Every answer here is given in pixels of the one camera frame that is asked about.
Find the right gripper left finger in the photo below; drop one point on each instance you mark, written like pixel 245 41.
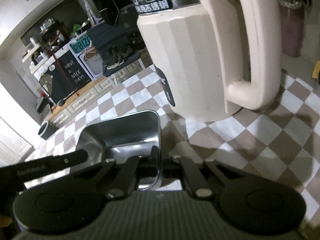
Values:
pixel 138 173

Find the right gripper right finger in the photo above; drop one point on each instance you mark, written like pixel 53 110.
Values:
pixel 189 174

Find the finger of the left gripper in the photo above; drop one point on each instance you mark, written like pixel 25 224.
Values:
pixel 44 166

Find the square dark metal pan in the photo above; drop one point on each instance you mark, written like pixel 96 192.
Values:
pixel 121 138

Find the black round cup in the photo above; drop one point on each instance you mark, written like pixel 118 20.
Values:
pixel 46 130

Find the low wooden drawer cabinet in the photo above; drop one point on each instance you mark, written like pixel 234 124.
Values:
pixel 78 101

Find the black nice day sign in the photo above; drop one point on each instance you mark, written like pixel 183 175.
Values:
pixel 68 76

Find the teal license plate sign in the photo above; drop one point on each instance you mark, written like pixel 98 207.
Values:
pixel 80 44

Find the cream kettle with handle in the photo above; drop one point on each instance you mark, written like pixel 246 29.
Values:
pixel 213 57

